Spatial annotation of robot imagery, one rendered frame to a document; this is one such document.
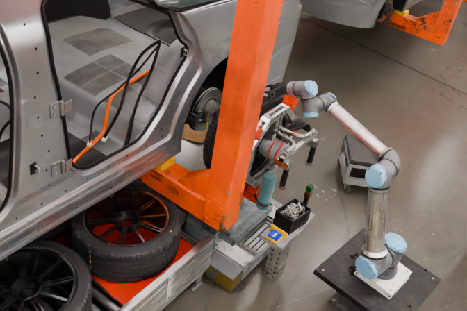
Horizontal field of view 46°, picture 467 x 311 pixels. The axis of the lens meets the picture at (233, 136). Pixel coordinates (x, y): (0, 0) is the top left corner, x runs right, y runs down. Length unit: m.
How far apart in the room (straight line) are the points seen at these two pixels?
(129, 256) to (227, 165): 0.75
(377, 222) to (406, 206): 1.67
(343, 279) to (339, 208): 1.08
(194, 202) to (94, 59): 1.25
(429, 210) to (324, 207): 0.92
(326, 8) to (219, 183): 3.10
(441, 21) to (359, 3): 1.27
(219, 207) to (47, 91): 1.25
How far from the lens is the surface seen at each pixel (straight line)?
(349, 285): 3.60
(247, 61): 2.70
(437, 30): 6.78
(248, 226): 3.95
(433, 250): 4.58
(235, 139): 2.93
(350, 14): 5.86
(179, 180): 3.40
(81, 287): 3.06
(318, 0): 5.80
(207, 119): 3.75
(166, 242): 3.28
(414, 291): 3.75
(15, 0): 2.46
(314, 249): 4.17
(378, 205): 3.16
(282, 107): 3.47
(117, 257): 3.21
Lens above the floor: 2.86
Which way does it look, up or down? 34 degrees down
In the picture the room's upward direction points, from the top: 10 degrees clockwise
